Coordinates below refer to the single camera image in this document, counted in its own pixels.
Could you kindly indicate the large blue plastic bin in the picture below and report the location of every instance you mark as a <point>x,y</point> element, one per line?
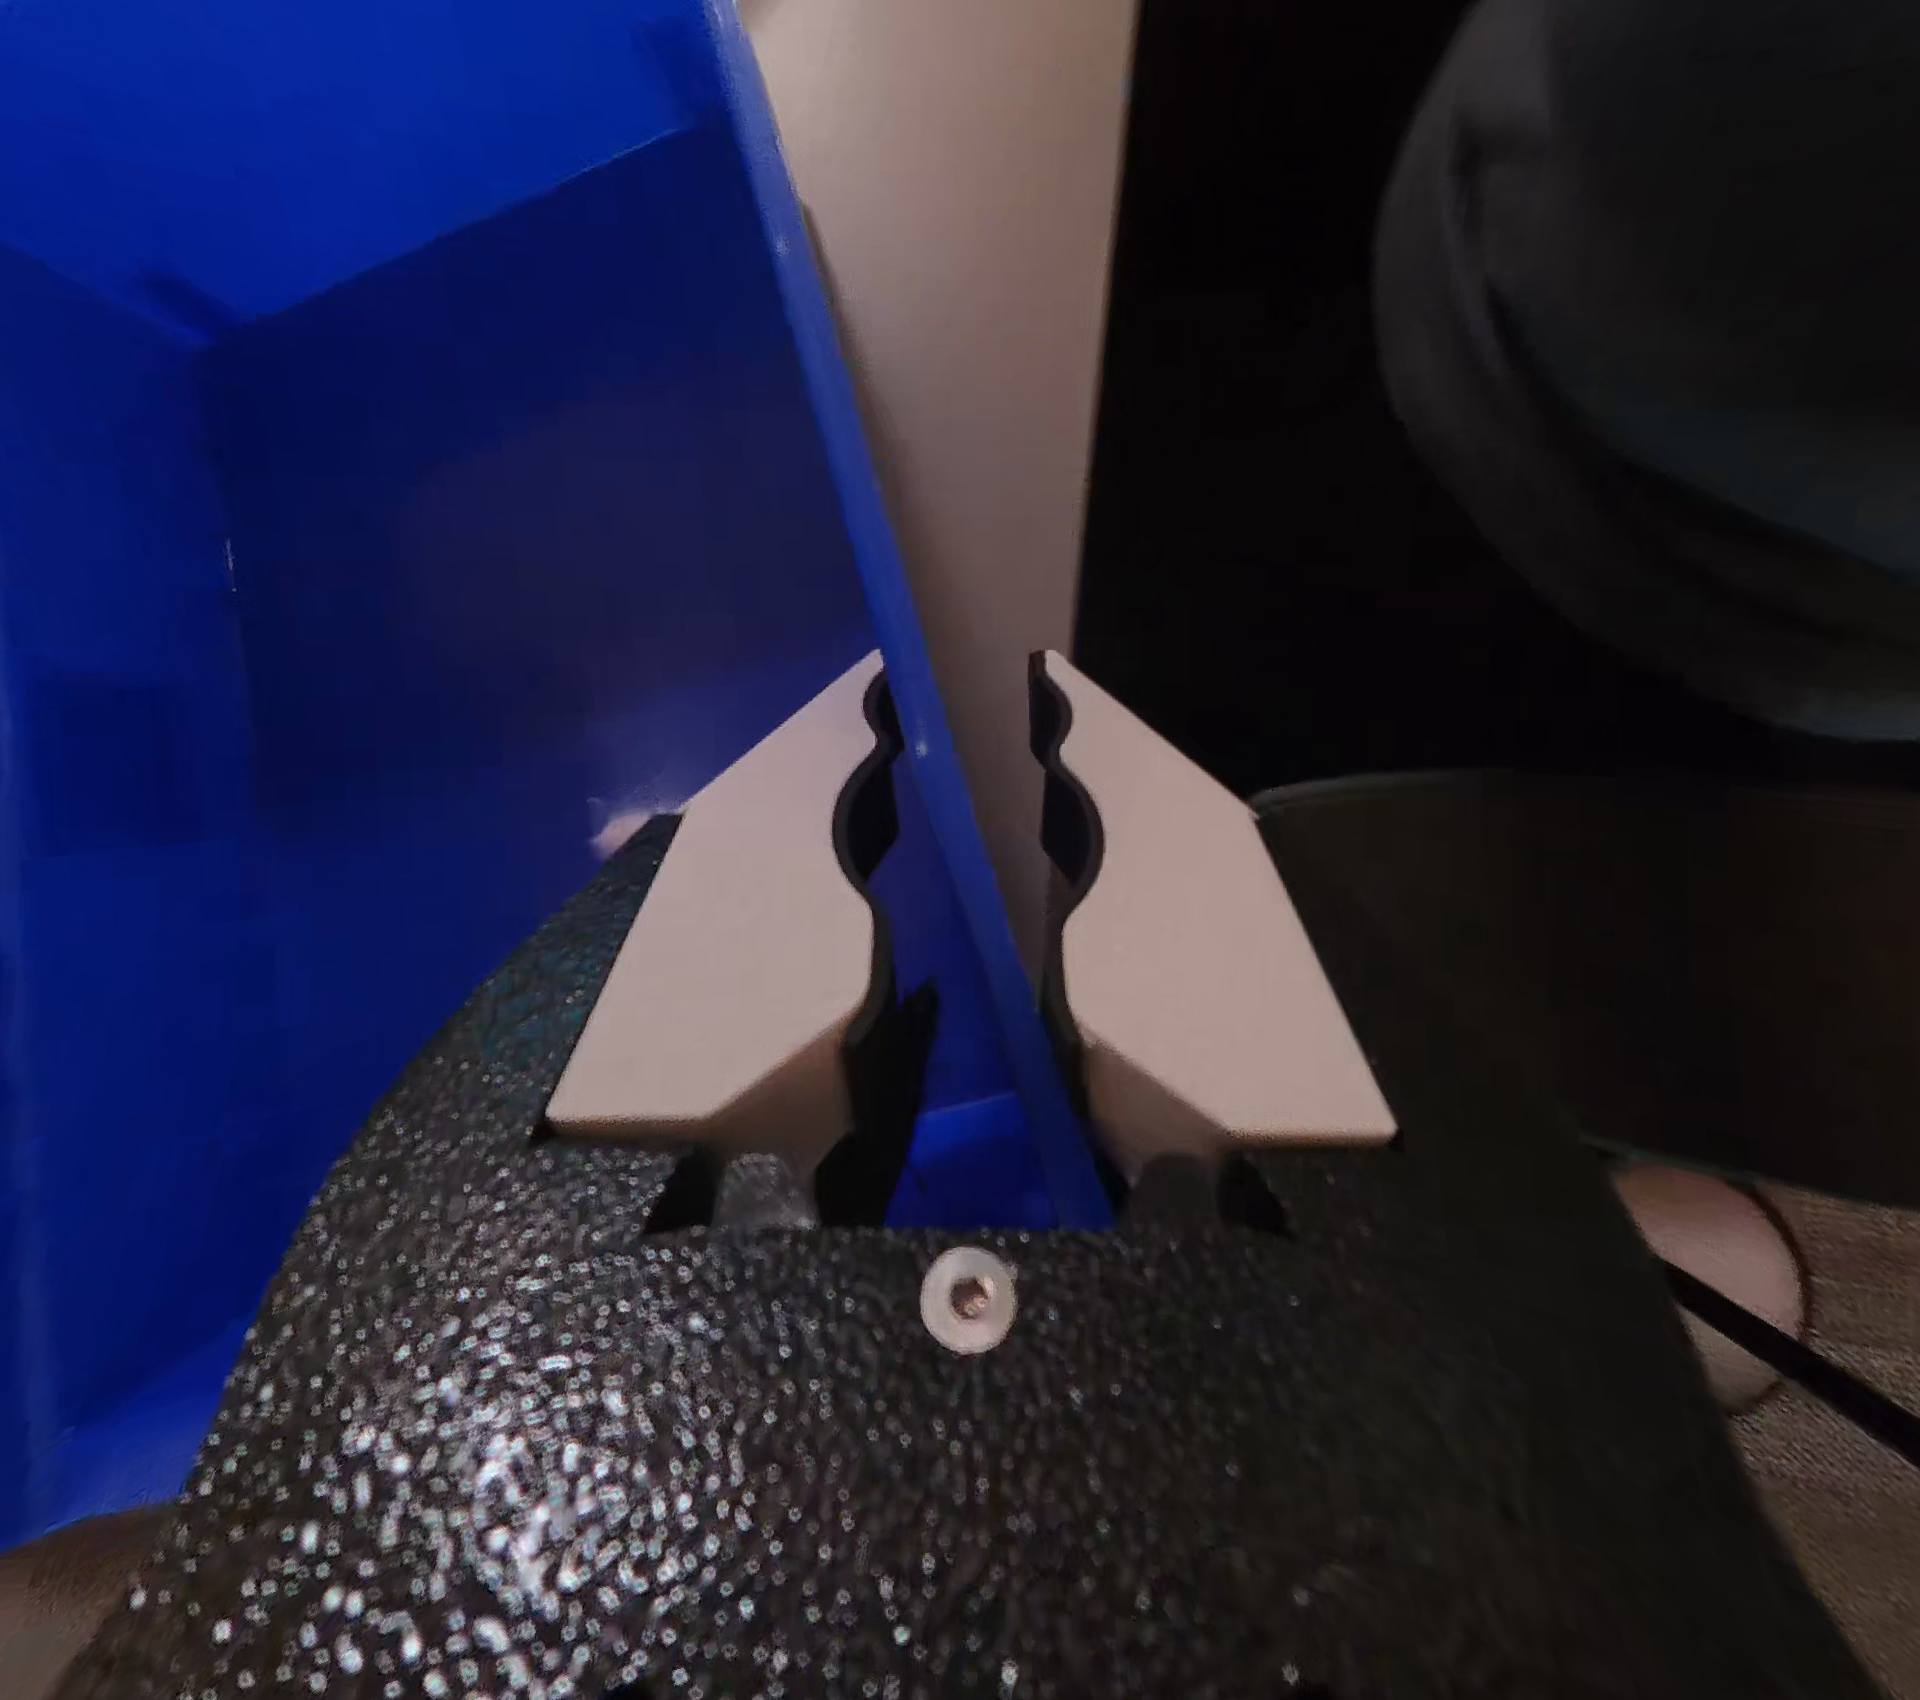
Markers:
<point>378,526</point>

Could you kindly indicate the pale rounded object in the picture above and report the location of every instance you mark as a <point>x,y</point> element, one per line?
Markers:
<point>1714,1266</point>

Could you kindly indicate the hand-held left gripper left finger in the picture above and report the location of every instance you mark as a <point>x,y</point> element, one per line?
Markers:
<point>721,979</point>

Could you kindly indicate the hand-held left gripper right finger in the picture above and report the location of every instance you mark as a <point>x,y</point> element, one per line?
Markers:
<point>1215,979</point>

